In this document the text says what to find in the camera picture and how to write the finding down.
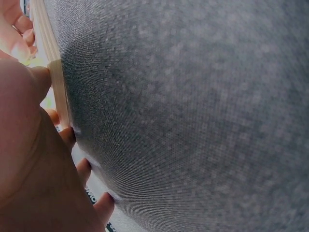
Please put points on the person's left hand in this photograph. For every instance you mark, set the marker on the person's left hand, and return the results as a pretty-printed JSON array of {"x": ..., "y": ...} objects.
[{"x": 29, "y": 149}]

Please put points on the person's right hand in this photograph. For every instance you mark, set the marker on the person's right hand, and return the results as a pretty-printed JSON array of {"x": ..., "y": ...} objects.
[{"x": 10, "y": 31}]

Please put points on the person's right fingers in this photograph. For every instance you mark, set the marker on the person's right fingers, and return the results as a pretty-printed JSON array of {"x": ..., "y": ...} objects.
[{"x": 23, "y": 41}]

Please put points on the grey mesh sieve wooden rim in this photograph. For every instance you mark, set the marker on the grey mesh sieve wooden rim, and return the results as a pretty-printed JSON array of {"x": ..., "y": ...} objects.
[{"x": 183, "y": 116}]

